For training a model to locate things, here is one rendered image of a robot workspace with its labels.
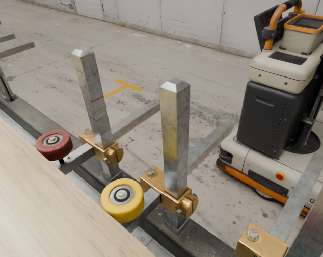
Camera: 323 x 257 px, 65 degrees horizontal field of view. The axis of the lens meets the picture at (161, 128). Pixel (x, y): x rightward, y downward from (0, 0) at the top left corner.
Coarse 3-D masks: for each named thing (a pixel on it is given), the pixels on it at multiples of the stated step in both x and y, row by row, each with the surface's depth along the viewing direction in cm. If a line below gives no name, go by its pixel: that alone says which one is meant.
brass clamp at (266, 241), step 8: (264, 232) 46; (240, 240) 45; (248, 240) 45; (256, 240) 45; (264, 240) 44; (272, 240) 44; (280, 240) 44; (240, 248) 45; (248, 248) 44; (256, 248) 43; (264, 248) 43; (272, 248) 43; (280, 248) 43; (240, 256) 47; (248, 256) 45; (256, 256) 43; (264, 256) 42; (272, 256) 42; (280, 256) 42
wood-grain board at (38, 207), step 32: (0, 128) 66; (0, 160) 57; (32, 160) 56; (0, 192) 49; (32, 192) 49; (64, 192) 49; (0, 224) 44; (32, 224) 44; (64, 224) 43; (96, 224) 43; (0, 256) 40; (32, 256) 39; (64, 256) 39; (96, 256) 39; (128, 256) 39
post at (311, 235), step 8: (320, 192) 31; (320, 200) 30; (312, 208) 31; (320, 208) 30; (312, 216) 32; (320, 216) 31; (304, 224) 33; (312, 224) 33; (320, 224) 32; (304, 232) 34; (312, 232) 33; (320, 232) 32; (296, 240) 36; (304, 240) 35; (312, 240) 34; (320, 240) 33; (288, 248) 42; (296, 248) 37; (304, 248) 36; (312, 248) 35; (320, 248) 34; (288, 256) 39; (296, 256) 38; (304, 256) 36; (312, 256) 35
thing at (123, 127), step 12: (144, 108) 83; (156, 108) 85; (132, 120) 78; (144, 120) 83; (120, 132) 76; (84, 144) 71; (72, 156) 67; (84, 156) 68; (60, 168) 64; (72, 168) 67
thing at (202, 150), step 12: (216, 132) 72; (228, 132) 75; (204, 144) 68; (216, 144) 71; (192, 156) 65; (204, 156) 67; (192, 168) 64; (156, 192) 57; (144, 204) 54; (156, 204) 57; (144, 216) 54; (132, 228) 52
